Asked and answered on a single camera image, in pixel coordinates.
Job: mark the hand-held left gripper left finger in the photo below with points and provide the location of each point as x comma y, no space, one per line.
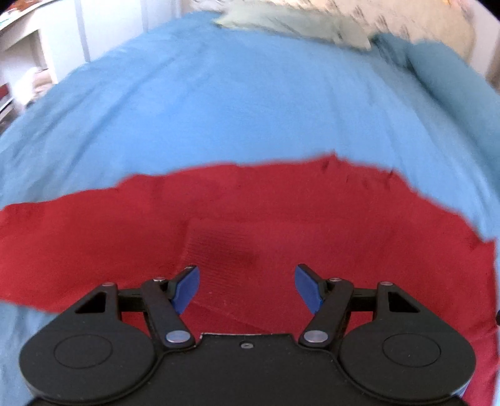
186,288

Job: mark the red small garment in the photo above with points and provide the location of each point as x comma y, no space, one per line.
250,222

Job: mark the patterned cream headboard cloth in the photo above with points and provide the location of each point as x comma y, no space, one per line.
422,19

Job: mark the white shelf unit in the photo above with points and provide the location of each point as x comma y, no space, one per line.
27,50

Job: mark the teal blue pillow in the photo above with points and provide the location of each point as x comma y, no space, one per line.
441,74

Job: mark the blue bed sheet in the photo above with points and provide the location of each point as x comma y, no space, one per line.
218,105

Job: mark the pale green pillow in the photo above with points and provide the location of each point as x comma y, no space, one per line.
297,19

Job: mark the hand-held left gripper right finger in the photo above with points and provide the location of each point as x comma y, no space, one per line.
307,289

